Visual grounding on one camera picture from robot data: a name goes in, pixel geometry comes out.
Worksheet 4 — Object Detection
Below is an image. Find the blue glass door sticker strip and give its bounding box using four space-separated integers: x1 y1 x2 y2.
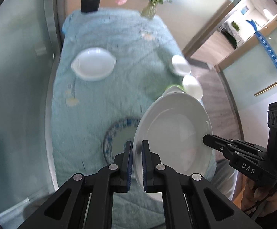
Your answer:
246 19 277 89

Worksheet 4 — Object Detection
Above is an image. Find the grey cloth covered table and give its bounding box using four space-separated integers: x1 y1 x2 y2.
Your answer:
221 21 245 49

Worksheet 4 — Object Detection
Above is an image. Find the black flower pot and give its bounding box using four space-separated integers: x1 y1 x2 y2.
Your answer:
81 0 102 13

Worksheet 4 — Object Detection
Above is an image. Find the person's right hand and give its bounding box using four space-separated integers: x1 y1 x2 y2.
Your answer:
242 174 277 217

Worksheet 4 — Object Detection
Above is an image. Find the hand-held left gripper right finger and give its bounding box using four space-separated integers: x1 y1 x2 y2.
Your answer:
142 140 260 229

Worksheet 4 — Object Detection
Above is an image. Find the white eared plate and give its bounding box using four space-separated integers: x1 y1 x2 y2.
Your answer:
71 48 117 81

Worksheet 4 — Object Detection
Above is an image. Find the gold door handle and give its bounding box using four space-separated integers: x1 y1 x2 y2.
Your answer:
254 73 277 97

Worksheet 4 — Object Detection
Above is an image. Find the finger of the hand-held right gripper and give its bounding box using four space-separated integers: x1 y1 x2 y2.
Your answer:
202 134 264 163
215 136 268 154

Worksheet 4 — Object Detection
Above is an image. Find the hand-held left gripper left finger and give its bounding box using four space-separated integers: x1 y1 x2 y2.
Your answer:
17 141 133 229

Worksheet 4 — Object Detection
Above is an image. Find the person's grey clothing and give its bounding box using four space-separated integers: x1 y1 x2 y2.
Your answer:
211 159 243 201

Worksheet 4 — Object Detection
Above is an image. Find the glass vase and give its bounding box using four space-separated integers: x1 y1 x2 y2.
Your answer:
140 1 158 19

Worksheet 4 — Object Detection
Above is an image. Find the blue patterned plate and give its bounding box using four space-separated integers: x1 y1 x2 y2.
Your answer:
103 117 142 165

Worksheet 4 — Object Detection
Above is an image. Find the small white bowl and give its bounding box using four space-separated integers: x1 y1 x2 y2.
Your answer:
182 75 204 101
171 55 192 76

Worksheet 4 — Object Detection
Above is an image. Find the light green quilted tablecloth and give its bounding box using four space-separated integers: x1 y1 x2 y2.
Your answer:
50 8 217 229

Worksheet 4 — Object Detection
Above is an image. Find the large white deep plate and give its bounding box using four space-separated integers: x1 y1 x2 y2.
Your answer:
132 92 213 201

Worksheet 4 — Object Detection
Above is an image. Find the green bowl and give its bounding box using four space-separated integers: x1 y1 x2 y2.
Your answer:
163 83 185 96

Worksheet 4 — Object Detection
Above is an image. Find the black cable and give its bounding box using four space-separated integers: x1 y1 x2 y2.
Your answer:
243 188 277 216

